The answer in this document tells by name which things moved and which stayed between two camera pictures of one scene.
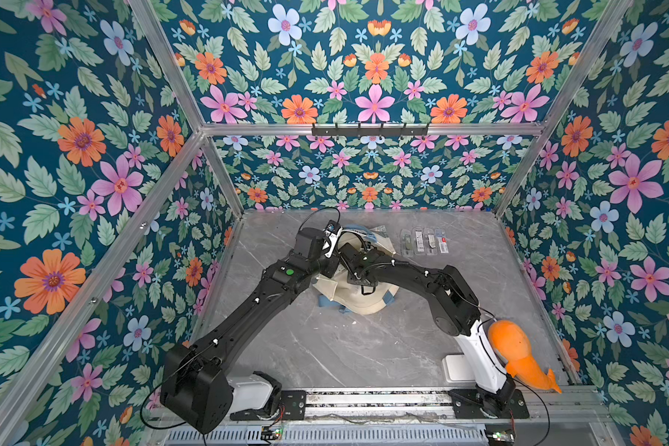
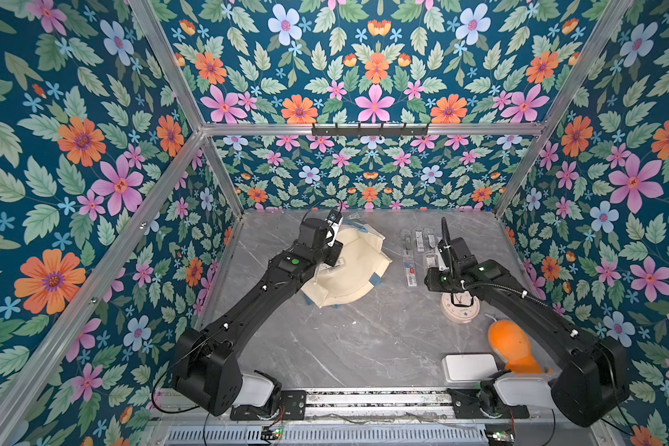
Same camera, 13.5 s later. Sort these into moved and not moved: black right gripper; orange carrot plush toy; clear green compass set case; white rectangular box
Moved: black right gripper
Not moved: white rectangular box; orange carrot plush toy; clear green compass set case
